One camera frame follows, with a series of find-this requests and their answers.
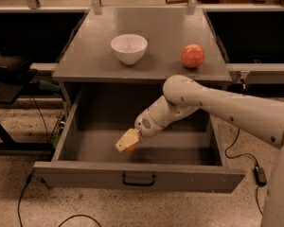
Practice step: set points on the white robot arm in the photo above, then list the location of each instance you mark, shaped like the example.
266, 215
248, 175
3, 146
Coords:
261, 117

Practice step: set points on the grey open top drawer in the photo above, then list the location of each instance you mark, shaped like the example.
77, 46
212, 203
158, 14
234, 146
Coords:
186, 156

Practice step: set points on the grey cabinet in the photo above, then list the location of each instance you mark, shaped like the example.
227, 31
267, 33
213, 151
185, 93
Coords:
90, 58

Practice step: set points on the orange fruit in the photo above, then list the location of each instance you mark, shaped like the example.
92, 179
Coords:
130, 148

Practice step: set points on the black drawer handle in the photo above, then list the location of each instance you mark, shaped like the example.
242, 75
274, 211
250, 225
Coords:
138, 181

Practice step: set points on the black power adapter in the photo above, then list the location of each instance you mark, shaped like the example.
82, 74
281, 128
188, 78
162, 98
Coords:
260, 176

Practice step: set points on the white ceramic bowl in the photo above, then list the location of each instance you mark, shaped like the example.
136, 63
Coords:
129, 48

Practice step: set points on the red apple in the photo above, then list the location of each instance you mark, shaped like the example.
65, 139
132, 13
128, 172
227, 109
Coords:
192, 56

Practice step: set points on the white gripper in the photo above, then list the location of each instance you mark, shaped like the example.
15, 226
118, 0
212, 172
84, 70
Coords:
145, 121

